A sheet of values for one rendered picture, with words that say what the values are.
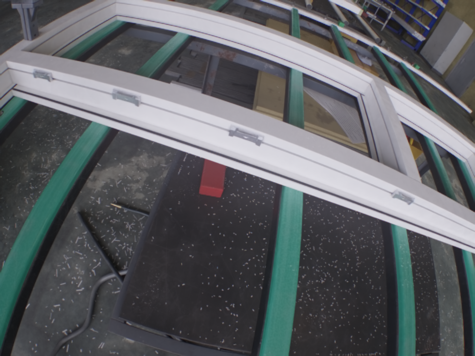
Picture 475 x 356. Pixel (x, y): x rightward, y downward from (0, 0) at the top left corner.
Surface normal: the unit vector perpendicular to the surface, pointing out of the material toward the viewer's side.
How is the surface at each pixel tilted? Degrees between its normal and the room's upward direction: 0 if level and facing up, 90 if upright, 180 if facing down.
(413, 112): 90
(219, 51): 90
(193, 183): 0
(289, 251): 0
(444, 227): 90
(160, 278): 0
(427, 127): 90
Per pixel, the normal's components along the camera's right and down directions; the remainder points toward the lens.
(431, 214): -0.21, 0.76
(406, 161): 0.26, -0.57
